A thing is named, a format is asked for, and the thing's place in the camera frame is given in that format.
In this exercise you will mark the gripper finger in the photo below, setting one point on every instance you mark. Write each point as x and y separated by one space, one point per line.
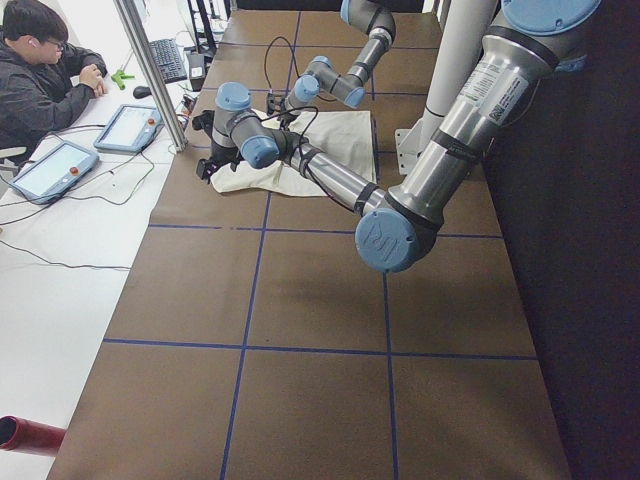
200 168
210 169

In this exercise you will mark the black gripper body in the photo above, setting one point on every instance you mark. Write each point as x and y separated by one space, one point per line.
216 154
285 116

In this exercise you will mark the cream long-sleeve cat shirt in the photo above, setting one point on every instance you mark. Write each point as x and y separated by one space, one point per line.
346 136

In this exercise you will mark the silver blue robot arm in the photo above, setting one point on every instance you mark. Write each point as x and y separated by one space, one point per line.
492 56
377 23

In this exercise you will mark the black keyboard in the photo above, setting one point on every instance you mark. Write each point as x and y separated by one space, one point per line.
168 59

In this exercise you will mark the black computer mouse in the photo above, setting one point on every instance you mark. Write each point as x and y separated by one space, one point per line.
140 92

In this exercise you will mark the far teach pendant tablet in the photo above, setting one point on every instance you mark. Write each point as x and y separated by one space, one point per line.
130 130

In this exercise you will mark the teach pendant tablet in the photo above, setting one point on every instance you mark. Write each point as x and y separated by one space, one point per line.
50 177
130 130

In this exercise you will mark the green plastic tool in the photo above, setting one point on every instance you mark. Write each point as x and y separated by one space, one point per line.
119 78

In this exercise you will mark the near teach pendant tablet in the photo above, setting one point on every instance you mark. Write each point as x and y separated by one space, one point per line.
50 177

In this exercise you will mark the seated person black jacket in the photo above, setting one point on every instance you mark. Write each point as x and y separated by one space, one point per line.
46 82

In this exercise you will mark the red cylinder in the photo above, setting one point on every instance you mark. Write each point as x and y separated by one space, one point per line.
30 437

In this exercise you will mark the aluminium frame post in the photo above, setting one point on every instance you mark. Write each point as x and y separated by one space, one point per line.
139 43

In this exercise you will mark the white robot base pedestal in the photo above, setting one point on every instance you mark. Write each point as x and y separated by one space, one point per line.
463 23

